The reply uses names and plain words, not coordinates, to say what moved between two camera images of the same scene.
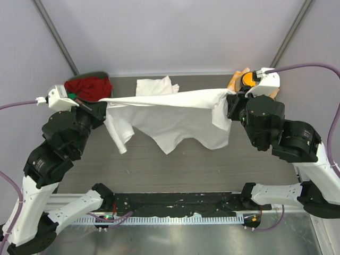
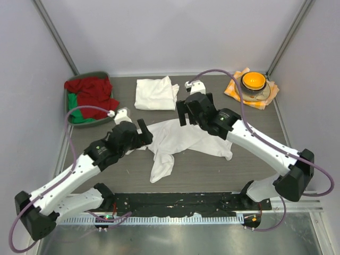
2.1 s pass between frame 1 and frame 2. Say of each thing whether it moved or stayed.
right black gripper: moved
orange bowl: stayed
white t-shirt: moved
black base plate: stayed
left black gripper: moved
